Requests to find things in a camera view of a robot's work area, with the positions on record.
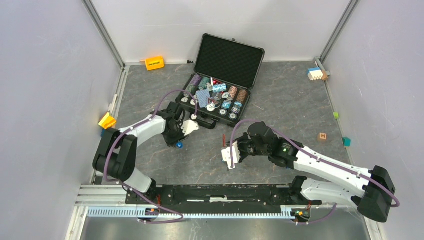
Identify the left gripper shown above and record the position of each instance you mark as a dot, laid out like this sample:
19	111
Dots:
171	142

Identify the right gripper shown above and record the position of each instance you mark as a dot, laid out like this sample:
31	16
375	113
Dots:
239	141

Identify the red keyring with key bunch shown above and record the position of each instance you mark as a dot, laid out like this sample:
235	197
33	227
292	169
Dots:
223	142

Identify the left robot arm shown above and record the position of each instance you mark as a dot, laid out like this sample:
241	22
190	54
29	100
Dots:
117	149

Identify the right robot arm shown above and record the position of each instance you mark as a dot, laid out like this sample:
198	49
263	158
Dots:
370	191

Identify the blue patterned card deck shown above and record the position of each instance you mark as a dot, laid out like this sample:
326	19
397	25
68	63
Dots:
203	97

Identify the purple poker chip stack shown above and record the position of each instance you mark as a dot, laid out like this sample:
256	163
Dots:
192	87

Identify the clear dealer button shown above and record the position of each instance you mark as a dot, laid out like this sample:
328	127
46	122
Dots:
216	99

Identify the green poker chip stack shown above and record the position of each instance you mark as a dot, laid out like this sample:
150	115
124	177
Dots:
205	84

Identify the light blue chip stack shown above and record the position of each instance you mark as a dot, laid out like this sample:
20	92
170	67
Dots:
218	88

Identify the yellow orange block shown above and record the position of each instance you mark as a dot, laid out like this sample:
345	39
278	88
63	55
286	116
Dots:
107	121

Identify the small blue block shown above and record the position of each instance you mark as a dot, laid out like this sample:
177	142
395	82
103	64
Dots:
102	132

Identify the yellow toy block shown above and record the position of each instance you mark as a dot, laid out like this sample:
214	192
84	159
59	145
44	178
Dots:
154	63

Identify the wooden letter cube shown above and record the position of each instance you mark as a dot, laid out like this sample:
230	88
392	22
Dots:
322	137

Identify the black poker chip case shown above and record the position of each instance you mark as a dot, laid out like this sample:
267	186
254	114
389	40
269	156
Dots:
224	61

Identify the white blue brick stack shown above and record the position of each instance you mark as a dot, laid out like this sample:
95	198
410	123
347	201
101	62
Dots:
317	74

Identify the teal small cube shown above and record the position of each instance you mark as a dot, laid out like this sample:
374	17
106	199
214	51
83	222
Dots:
346	141

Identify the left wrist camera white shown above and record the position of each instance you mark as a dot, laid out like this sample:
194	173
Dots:
190	125

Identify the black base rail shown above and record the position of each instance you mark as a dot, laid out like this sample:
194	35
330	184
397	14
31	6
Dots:
229	198

